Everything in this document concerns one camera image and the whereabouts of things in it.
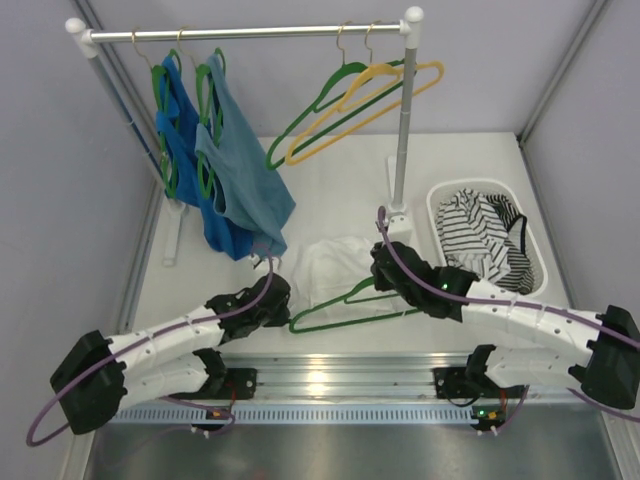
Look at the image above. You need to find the white tank top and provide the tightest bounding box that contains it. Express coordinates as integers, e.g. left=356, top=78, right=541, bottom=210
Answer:
left=287, top=235, right=416, bottom=321

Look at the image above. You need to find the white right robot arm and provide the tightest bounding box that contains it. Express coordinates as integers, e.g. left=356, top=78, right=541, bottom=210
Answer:
left=371, top=242, right=639, bottom=410

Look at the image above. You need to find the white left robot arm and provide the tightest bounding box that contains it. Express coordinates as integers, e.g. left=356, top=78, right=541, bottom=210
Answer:
left=50, top=274, right=291, bottom=435

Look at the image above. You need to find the black white striped top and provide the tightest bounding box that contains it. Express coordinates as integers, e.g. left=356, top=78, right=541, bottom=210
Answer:
left=436, top=189, right=510, bottom=281

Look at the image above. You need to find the teal tank top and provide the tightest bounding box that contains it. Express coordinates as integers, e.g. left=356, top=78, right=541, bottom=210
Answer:
left=195, top=54, right=296, bottom=256

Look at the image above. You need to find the royal blue tank top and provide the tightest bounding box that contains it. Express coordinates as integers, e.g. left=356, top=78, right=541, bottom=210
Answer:
left=161, top=49, right=253, bottom=260

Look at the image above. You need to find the yellow hanger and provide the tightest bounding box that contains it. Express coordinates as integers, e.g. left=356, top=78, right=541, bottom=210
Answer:
left=284, top=20, right=446, bottom=167

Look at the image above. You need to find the green hanger with teal top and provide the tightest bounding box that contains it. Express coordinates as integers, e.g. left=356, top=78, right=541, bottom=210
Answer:
left=176, top=26, right=223, bottom=200

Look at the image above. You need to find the green hanger with blue top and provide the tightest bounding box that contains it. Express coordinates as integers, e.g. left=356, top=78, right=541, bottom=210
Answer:
left=131, top=31, right=178, bottom=199

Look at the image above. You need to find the silver white clothes rack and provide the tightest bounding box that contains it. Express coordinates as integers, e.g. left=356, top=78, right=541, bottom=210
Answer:
left=64, top=6, right=425, bottom=266

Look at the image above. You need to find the white laundry basket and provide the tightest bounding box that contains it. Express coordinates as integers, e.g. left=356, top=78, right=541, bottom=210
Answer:
left=426, top=178, right=547, bottom=296

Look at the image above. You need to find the black trimmed striped garment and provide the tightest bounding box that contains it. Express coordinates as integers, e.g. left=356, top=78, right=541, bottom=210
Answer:
left=487, top=194, right=535, bottom=295

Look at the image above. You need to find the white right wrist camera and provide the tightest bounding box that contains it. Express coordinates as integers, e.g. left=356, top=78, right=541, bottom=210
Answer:
left=375, top=219, right=402, bottom=241

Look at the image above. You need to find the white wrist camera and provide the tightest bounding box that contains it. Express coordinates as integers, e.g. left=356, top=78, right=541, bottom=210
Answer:
left=248, top=254, right=270, bottom=272
left=375, top=219, right=402, bottom=241

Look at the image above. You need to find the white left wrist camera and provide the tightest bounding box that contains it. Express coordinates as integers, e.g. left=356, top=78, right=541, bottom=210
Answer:
left=248, top=254, right=270, bottom=272

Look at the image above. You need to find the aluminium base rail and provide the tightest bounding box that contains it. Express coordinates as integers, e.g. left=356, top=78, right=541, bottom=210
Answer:
left=114, top=350, right=546, bottom=403

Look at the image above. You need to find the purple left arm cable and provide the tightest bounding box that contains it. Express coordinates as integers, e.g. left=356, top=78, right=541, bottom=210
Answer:
left=25, top=242, right=281, bottom=447

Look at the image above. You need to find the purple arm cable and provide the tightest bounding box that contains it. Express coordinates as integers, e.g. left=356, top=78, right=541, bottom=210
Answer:
left=25, top=242, right=281, bottom=447
left=375, top=205, right=640, bottom=416

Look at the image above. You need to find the white slotted cable duct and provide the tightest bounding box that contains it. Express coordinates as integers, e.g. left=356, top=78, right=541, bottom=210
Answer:
left=111, top=403, right=504, bottom=425

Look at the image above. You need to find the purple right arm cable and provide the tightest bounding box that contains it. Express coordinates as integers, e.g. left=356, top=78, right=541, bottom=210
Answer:
left=375, top=205, right=640, bottom=416

